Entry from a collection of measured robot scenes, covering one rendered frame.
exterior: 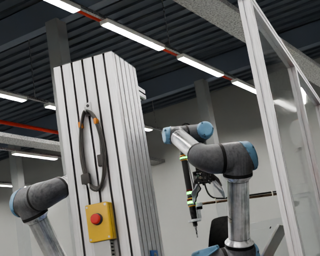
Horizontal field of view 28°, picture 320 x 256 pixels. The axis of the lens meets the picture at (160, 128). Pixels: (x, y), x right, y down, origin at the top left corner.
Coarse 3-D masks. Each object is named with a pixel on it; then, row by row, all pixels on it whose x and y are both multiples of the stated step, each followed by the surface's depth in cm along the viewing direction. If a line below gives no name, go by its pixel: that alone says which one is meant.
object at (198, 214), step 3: (198, 204) 342; (201, 204) 342; (198, 207) 341; (201, 207) 342; (198, 210) 341; (198, 213) 341; (198, 216) 340; (201, 216) 341; (192, 219) 338; (195, 219) 337; (198, 219) 338; (189, 222) 341; (192, 222) 344
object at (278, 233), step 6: (270, 228) 313; (276, 228) 325; (282, 228) 335; (276, 234) 328; (282, 234) 343; (270, 240) 325; (276, 240) 336; (270, 246) 330; (276, 246) 344; (264, 252) 325; (270, 252) 337
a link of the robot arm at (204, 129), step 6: (192, 126) 279; (198, 126) 278; (204, 126) 278; (210, 126) 278; (192, 132) 278; (198, 132) 278; (204, 132) 277; (210, 132) 277; (198, 138) 279; (204, 138) 279
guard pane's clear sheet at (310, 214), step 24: (264, 48) 227; (288, 72) 275; (288, 96) 257; (288, 120) 240; (312, 120) 321; (288, 144) 226; (288, 168) 214; (312, 168) 275; (312, 192) 257; (312, 216) 241; (312, 240) 227
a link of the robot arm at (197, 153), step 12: (168, 132) 275; (180, 132) 270; (180, 144) 261; (192, 144) 252; (204, 144) 247; (216, 144) 243; (192, 156) 244; (204, 156) 240; (216, 156) 238; (204, 168) 241; (216, 168) 239
